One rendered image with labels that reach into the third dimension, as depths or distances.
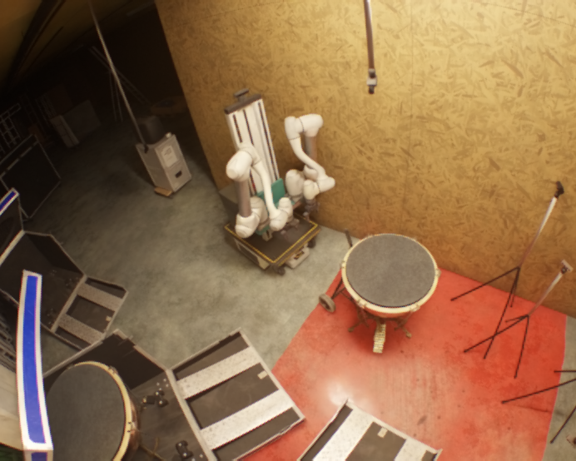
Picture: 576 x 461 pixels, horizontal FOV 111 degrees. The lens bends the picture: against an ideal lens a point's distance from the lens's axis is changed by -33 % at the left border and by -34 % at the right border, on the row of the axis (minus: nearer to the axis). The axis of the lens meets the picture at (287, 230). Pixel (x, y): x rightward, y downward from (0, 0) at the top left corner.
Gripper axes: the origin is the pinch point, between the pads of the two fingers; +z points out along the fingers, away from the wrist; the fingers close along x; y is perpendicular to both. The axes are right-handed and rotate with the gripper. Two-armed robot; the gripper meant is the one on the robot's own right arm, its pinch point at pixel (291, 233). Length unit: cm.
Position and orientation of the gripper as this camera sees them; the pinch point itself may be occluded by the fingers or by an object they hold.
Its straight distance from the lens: 262.4
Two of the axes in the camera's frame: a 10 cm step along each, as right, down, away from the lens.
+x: -7.0, 5.8, -4.2
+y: -6.9, -4.2, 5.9
